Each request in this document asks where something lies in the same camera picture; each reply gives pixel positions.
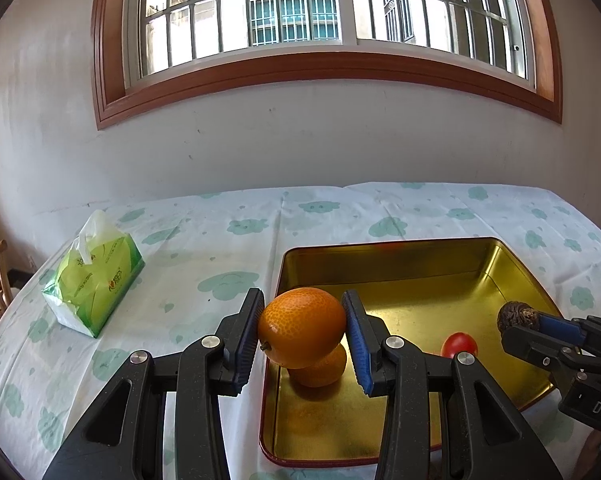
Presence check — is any white green patterned tablecloth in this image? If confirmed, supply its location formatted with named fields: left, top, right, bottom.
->
left=0, top=181, right=601, bottom=480

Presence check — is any orange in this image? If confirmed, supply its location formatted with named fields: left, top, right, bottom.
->
left=288, top=345, right=348, bottom=388
left=258, top=287, right=347, bottom=368

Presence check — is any red tomato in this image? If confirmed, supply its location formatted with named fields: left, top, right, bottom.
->
left=441, top=332, right=479, bottom=359

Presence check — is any green tissue pack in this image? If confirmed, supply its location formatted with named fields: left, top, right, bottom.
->
left=41, top=210, right=146, bottom=339

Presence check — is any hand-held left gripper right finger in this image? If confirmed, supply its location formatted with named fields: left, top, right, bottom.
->
left=341, top=289, right=564, bottom=480

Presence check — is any wooden framed barred window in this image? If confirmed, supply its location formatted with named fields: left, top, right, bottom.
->
left=91, top=0, right=564, bottom=131

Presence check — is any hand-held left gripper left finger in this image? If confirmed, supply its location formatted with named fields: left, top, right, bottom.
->
left=43, top=287, right=266, bottom=480

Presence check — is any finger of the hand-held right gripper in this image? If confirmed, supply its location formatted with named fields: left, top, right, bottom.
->
left=501, top=325, right=601, bottom=401
left=533, top=311, right=601, bottom=356

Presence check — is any person's right forearm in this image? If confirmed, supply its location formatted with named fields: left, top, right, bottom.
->
left=578, top=430, right=601, bottom=480

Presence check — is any dark wrinkled passion fruit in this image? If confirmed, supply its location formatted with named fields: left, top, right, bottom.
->
left=497, top=301, right=540, bottom=333

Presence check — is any gold metal tray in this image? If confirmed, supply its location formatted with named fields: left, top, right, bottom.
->
left=259, top=236, right=566, bottom=468

